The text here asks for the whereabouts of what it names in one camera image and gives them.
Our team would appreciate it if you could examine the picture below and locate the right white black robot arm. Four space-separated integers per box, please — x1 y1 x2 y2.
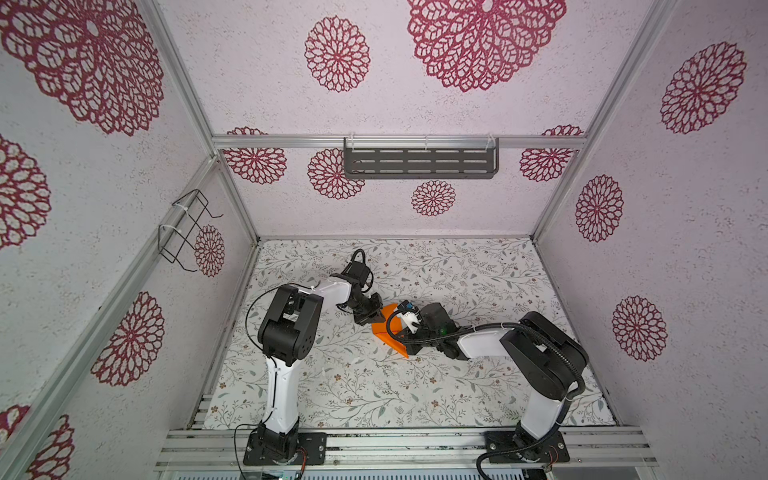
386 310 589 445

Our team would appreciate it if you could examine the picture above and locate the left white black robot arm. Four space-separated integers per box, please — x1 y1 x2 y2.
257 274 382 434

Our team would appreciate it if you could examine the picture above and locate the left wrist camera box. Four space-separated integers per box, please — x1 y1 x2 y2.
342 261 373 290

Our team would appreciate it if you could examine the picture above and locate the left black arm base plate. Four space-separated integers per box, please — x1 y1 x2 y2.
242 431 328 467

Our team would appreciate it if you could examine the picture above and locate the grey slotted wall shelf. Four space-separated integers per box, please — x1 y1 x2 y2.
342 138 499 180

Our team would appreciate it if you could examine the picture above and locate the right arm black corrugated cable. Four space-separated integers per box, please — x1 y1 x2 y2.
385 299 586 480

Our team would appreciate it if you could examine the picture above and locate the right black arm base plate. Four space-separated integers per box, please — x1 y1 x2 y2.
483 430 571 464

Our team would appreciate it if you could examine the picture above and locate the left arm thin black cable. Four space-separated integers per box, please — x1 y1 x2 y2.
232 284 286 475

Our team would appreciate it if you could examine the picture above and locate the black wire wall basket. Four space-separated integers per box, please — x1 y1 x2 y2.
156 189 226 278

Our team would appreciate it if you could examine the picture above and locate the aluminium front rail frame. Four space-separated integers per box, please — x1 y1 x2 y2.
153 426 659 473

